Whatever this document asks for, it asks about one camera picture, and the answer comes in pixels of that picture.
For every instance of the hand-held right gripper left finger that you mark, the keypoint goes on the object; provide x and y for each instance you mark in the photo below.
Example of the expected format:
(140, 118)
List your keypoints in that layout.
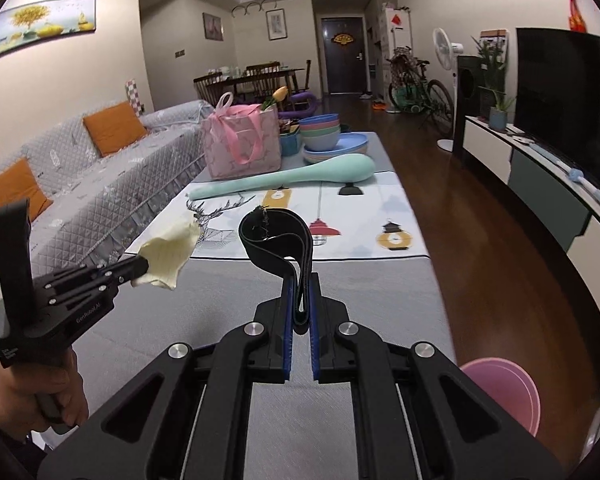
(288, 332)

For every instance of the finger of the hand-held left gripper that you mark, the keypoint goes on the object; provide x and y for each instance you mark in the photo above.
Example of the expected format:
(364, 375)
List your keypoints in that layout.
(100, 287)
(110, 270)

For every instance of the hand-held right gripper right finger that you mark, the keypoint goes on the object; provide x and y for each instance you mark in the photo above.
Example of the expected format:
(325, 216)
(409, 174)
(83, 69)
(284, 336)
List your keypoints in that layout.
(315, 345)

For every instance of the cream cloth bag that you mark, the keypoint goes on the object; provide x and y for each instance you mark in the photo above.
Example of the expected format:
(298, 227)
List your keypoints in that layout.
(167, 255)

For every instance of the black elastic band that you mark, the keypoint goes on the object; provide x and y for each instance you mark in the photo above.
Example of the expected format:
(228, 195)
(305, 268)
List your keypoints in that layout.
(275, 245)

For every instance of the pink waste bin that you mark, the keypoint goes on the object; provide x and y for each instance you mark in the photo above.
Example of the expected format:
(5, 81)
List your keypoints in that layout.
(500, 390)

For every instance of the person's left forearm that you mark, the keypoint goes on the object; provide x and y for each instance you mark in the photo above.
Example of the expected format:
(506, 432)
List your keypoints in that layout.
(0, 455)

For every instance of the person's left hand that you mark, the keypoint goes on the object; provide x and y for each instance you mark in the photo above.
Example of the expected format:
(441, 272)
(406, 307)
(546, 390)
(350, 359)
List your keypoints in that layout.
(25, 395)

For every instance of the grey quilted sofa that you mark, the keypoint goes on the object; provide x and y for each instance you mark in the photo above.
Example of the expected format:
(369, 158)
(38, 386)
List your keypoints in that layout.
(105, 195)

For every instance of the grey tablecloth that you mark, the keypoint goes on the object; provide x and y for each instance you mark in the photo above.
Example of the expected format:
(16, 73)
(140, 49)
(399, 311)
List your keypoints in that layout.
(205, 300)

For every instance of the orange cushion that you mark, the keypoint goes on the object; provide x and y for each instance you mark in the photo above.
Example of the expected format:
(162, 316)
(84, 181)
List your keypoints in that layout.
(115, 127)
(10, 200)

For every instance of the white printed table cloth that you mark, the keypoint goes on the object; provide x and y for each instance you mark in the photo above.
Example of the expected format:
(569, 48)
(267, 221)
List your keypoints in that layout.
(355, 230)

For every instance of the mint green massage stick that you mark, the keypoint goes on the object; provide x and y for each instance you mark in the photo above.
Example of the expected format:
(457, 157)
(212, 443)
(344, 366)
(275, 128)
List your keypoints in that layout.
(290, 175)

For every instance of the checkered cushion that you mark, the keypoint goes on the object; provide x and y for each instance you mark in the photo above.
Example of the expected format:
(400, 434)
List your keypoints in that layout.
(134, 97)

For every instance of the pink tote bag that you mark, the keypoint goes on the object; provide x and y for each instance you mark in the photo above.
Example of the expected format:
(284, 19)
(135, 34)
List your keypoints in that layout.
(240, 145)

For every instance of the teal box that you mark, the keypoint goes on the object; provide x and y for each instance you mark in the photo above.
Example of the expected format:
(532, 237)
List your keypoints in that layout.
(290, 142)

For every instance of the stack of pastel plates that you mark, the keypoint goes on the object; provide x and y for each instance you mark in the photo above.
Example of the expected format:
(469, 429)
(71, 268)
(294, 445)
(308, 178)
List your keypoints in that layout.
(347, 145)

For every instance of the stack of pastel bowls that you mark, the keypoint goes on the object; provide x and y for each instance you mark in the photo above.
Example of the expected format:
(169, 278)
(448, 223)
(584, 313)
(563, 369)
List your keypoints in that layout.
(320, 132)

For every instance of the dark wooden chair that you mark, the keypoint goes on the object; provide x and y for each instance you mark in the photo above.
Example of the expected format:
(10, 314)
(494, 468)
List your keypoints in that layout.
(262, 72)
(212, 87)
(308, 77)

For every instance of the purple curved tube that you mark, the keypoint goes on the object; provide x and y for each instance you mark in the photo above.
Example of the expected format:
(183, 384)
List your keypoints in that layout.
(305, 107)

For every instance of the yellow artificial tulip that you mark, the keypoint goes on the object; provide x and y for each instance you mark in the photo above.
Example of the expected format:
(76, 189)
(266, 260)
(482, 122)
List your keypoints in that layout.
(279, 93)

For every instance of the wide landscape painting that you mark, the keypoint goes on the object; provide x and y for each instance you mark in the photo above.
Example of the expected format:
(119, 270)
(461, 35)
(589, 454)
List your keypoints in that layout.
(40, 27)

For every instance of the dark dining table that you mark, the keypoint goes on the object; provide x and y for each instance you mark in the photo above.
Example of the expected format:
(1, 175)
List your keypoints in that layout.
(270, 74)

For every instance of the dark brown door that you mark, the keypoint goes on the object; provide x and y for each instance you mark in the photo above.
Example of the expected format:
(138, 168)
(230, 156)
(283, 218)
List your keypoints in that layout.
(343, 65)

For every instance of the white and grey TV cabinet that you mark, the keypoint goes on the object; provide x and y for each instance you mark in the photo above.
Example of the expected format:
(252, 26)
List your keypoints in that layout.
(545, 195)

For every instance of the bicycle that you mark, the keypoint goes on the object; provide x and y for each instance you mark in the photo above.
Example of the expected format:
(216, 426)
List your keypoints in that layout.
(420, 85)

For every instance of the aloe in blue pot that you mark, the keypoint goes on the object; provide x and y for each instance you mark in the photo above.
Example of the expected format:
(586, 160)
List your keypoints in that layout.
(497, 120)

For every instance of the small white box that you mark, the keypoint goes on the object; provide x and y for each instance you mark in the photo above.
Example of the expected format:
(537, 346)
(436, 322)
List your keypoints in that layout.
(516, 130)

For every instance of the red and gold door ornament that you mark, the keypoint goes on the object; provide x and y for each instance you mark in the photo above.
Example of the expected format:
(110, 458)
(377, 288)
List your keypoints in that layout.
(343, 38)

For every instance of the light blue pole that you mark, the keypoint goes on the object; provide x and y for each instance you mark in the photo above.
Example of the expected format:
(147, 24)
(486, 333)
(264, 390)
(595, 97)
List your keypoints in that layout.
(575, 174)

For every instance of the white storage cabinet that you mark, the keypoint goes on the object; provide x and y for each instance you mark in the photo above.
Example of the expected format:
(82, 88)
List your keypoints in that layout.
(397, 30)

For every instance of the white standing fan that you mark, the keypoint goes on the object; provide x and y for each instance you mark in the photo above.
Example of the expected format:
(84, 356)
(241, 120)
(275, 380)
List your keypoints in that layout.
(442, 42)

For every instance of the tall green leafy plant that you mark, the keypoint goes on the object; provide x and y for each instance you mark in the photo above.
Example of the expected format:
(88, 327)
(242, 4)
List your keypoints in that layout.
(490, 60)

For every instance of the black flat television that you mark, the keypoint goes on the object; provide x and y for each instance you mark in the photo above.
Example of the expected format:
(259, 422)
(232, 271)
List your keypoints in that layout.
(565, 100)

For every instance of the wooden photo board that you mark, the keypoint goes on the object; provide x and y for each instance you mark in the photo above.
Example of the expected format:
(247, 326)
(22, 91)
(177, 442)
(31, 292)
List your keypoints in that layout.
(494, 35)

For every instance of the pink framed wall picture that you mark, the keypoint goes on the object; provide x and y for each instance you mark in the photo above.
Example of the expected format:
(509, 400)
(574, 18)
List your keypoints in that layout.
(213, 26)

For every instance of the pale framed wall picture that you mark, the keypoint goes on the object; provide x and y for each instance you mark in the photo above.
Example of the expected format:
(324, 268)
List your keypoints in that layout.
(275, 24)

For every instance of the curved wall lamp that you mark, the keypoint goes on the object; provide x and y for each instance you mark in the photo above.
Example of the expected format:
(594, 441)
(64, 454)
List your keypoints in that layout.
(252, 8)

